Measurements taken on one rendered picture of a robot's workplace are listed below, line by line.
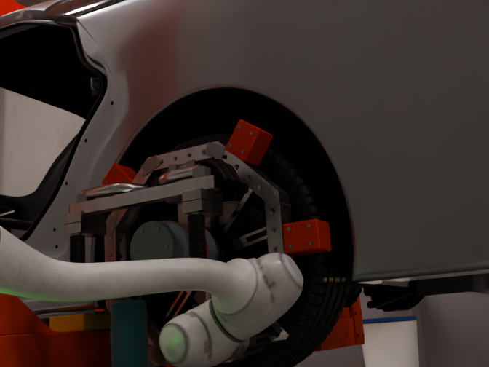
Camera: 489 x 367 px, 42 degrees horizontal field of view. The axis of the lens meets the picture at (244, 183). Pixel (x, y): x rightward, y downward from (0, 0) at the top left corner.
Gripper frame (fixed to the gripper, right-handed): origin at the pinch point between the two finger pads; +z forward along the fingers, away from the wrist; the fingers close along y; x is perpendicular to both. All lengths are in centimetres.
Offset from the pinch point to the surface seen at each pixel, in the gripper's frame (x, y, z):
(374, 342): 72, -97, 426
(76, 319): 53, -42, 5
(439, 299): 65, -40, 500
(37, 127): 727, -243, 556
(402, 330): 61, -73, 433
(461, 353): 19, -66, 499
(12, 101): 820, -246, 562
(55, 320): 60, -48, 5
